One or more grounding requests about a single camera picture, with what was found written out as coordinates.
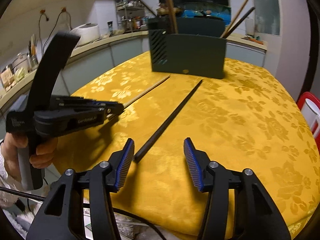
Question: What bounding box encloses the long light wooden chopstick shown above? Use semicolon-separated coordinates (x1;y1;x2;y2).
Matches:
104;75;170;120

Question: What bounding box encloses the orange cutting board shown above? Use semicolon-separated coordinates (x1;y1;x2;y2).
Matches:
248;37;264;45

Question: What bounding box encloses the thin brown wooden chopstick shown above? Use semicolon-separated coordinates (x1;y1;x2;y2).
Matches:
220;0;249;38

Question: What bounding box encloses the metal spice rack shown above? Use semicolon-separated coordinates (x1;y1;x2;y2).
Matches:
115;0;148;33

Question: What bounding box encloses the white plastic bottle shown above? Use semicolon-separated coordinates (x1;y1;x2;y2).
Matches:
245;17;254;37

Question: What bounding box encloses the red plastic chair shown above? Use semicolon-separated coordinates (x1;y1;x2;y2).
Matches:
297;92;320;149

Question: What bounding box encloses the black wok on stove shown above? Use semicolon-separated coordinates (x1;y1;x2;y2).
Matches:
194;10;223;21

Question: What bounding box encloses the left hand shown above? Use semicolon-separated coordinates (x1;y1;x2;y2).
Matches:
1;133;58;182

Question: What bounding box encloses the white rice cooker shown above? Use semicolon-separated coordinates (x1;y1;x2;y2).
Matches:
70;23;100;47

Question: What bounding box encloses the dark green utensil holder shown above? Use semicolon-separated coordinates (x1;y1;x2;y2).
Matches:
148;17;226;79

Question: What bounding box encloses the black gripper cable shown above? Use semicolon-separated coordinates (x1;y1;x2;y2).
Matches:
0;186;167;240

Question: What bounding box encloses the dark black chopstick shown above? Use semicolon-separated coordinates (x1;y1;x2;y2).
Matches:
133;80;203;163

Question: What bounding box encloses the yellow floral tablecloth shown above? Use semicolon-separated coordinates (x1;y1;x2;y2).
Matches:
54;68;319;239

